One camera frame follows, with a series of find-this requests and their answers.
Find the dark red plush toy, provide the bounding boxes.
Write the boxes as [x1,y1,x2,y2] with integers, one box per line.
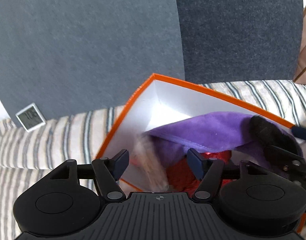
[166,151,232,197]

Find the purple fleece cloth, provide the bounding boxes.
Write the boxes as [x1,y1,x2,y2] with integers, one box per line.
[143,111,305,170]

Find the orange cardboard box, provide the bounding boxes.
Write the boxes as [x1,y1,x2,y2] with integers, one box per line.
[94,73,306,235]

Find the striped bed cover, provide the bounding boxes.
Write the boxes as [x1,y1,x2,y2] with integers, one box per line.
[0,80,306,239]

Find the small digital clock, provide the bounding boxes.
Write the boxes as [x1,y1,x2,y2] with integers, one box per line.
[15,103,46,133]

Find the dark grey headboard panel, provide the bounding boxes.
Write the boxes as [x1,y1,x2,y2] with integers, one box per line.
[176,0,303,84]

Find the light grey headboard panel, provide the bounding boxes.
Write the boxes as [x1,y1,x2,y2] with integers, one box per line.
[0,0,185,119]

